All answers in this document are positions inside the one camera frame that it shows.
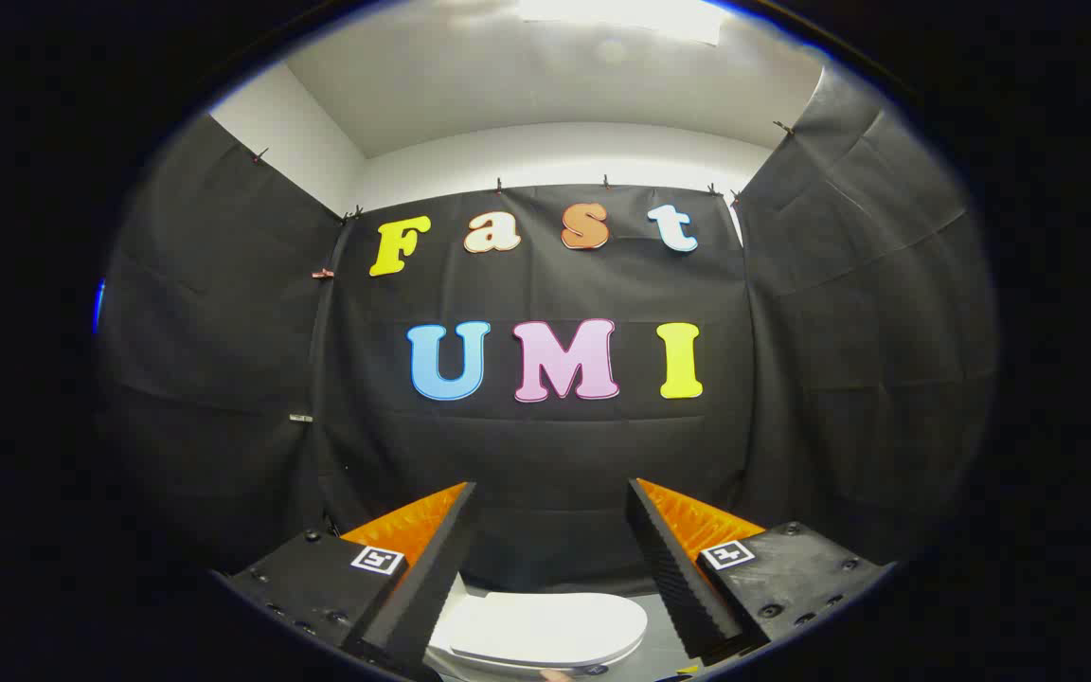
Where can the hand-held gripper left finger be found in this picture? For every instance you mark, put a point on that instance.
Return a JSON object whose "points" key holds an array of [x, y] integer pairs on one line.
{"points": [[432, 578]]}

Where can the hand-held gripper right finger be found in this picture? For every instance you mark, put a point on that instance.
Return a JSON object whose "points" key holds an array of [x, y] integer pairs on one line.
{"points": [[673, 568]]}

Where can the white toilet lid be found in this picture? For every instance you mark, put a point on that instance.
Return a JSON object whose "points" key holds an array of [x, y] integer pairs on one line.
{"points": [[545, 625]]}

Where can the black backdrop cloth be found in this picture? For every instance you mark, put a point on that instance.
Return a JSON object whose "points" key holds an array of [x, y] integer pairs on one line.
{"points": [[555, 445]]}

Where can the white toilet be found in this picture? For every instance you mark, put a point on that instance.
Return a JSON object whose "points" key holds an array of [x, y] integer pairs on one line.
{"points": [[531, 667]]}

